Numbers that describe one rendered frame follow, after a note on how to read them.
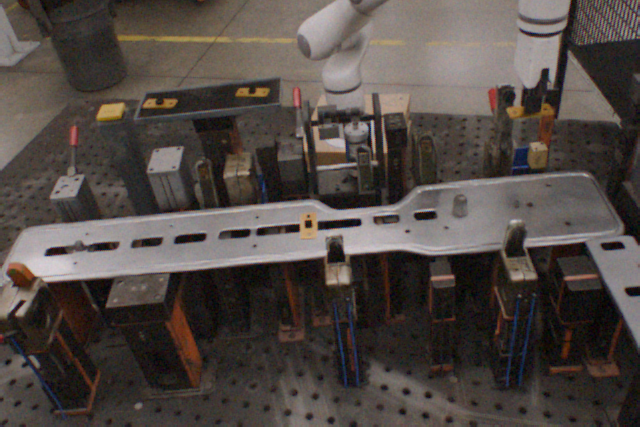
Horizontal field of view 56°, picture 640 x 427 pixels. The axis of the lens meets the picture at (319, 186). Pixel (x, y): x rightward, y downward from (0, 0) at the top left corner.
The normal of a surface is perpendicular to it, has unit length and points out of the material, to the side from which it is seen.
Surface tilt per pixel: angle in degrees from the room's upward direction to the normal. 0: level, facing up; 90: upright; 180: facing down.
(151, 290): 0
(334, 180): 0
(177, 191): 90
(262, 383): 0
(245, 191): 90
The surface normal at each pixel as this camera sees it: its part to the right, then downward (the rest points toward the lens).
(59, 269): -0.11, -0.77
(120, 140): 0.03, 0.63
